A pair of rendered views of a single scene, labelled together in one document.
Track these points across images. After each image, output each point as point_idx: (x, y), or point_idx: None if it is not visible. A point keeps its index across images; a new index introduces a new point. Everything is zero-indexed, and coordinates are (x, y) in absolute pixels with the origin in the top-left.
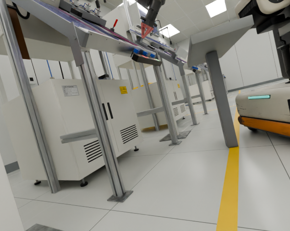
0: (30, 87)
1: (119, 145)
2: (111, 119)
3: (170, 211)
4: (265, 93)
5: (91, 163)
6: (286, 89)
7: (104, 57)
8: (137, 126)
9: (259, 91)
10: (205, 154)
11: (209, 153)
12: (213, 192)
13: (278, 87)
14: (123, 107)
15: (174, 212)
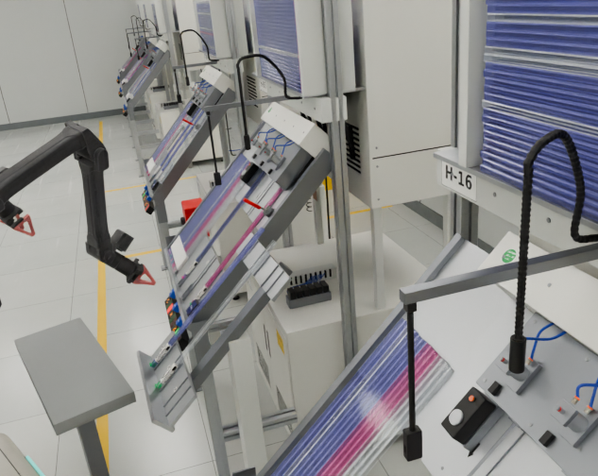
0: (285, 246)
1: (275, 397)
2: (269, 355)
3: (141, 393)
4: (25, 461)
5: (260, 365)
6: (8, 444)
7: (337, 248)
8: (293, 425)
9: (28, 472)
10: (141, 468)
11: (136, 472)
12: (114, 416)
13: (8, 461)
14: (279, 365)
15: (137, 394)
